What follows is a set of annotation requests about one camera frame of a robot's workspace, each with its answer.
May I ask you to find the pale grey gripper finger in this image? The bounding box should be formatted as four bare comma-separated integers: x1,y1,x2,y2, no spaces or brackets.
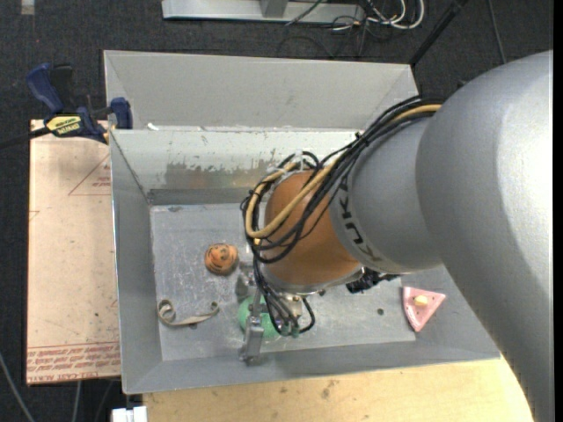
238,315,266,367
235,272,257,299

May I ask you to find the grey metal bin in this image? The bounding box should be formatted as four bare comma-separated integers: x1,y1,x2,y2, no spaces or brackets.
103,49,503,396

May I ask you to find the pink triangular toy slice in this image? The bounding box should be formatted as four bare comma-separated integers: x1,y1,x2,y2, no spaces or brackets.
401,285,447,334

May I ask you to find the tan curled strap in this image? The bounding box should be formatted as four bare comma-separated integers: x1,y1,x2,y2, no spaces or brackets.
157,298,221,330

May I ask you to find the pale green round thing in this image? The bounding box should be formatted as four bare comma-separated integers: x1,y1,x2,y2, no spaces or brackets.
237,295,283,338

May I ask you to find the brown cardboard board, red print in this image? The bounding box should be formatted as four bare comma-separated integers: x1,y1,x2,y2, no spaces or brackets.
26,119,122,386

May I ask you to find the black cylinder on white bracket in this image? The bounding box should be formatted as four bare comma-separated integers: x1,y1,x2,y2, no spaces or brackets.
345,271,386,295

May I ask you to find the orange ball with black stripes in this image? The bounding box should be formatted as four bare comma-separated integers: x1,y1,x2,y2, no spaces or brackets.
203,243,240,277

